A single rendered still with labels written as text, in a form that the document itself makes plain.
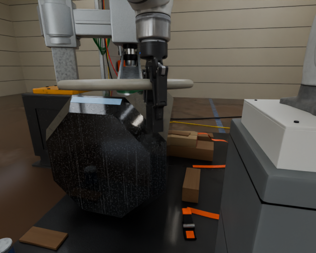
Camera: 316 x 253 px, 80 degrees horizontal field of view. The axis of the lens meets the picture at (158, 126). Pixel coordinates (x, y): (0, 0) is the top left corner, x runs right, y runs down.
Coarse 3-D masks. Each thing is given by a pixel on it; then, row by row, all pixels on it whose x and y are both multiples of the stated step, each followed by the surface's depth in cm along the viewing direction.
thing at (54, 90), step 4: (36, 88) 180; (40, 88) 180; (44, 88) 180; (48, 88) 173; (52, 88) 180; (56, 88) 180; (36, 92) 175; (40, 92) 174; (44, 92) 173; (48, 92) 172; (52, 92) 171; (56, 92) 171; (60, 92) 170; (64, 92) 169; (68, 92) 168; (72, 92) 167; (76, 92) 169; (80, 92) 172
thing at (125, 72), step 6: (138, 54) 133; (138, 60) 120; (120, 66) 108; (126, 66) 123; (132, 66) 123; (138, 66) 112; (120, 72) 99; (126, 72) 113; (132, 72) 113; (138, 72) 114; (120, 78) 96; (126, 78) 104; (132, 78) 104; (138, 78) 105
